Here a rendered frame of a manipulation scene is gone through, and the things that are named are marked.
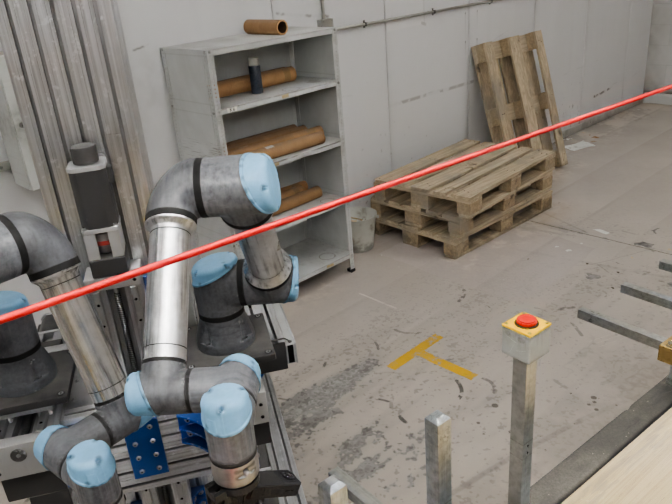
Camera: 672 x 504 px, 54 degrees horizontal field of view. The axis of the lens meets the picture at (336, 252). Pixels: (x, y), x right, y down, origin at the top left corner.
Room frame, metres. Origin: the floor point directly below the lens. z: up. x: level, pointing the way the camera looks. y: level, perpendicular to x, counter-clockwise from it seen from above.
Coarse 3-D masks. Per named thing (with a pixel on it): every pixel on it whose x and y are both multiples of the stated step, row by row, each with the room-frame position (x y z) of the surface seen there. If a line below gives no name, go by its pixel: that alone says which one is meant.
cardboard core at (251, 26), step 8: (248, 24) 3.97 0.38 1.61; (256, 24) 3.91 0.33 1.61; (264, 24) 3.86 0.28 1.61; (272, 24) 3.81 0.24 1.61; (280, 24) 3.86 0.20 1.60; (248, 32) 3.99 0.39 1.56; (256, 32) 3.93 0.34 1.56; (264, 32) 3.87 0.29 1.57; (272, 32) 3.82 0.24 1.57; (280, 32) 3.83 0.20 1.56
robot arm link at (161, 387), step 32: (192, 160) 1.22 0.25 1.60; (160, 192) 1.17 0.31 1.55; (192, 192) 1.17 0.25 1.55; (160, 224) 1.13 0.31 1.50; (192, 224) 1.16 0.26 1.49; (160, 256) 1.08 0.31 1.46; (160, 288) 1.04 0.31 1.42; (160, 320) 0.99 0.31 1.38; (160, 352) 0.95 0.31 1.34; (128, 384) 0.92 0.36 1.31; (160, 384) 0.91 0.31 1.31
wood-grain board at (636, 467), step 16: (656, 432) 1.16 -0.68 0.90; (624, 448) 1.12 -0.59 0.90; (640, 448) 1.11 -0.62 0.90; (656, 448) 1.11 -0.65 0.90; (608, 464) 1.07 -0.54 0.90; (624, 464) 1.07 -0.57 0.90; (640, 464) 1.07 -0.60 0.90; (656, 464) 1.06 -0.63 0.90; (592, 480) 1.03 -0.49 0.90; (608, 480) 1.03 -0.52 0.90; (624, 480) 1.03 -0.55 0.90; (640, 480) 1.02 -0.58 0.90; (656, 480) 1.02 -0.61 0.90; (576, 496) 0.99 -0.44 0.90; (592, 496) 0.99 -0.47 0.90; (608, 496) 0.99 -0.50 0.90; (624, 496) 0.98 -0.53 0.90; (640, 496) 0.98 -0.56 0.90; (656, 496) 0.98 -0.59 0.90
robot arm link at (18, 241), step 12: (0, 216) 1.13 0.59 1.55; (0, 228) 1.09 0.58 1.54; (12, 228) 1.10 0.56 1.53; (0, 240) 1.07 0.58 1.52; (12, 240) 1.09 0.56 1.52; (0, 252) 1.06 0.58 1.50; (12, 252) 1.08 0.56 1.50; (24, 252) 1.09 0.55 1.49; (0, 264) 1.06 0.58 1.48; (12, 264) 1.07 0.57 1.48; (24, 264) 1.09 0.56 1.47; (0, 276) 1.06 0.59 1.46; (12, 276) 1.08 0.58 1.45
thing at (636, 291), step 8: (624, 288) 1.93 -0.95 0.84; (632, 288) 1.91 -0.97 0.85; (640, 288) 1.91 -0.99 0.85; (632, 296) 1.91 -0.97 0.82; (640, 296) 1.89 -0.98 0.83; (648, 296) 1.87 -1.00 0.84; (656, 296) 1.85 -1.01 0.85; (664, 296) 1.84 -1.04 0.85; (656, 304) 1.84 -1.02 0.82; (664, 304) 1.82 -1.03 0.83
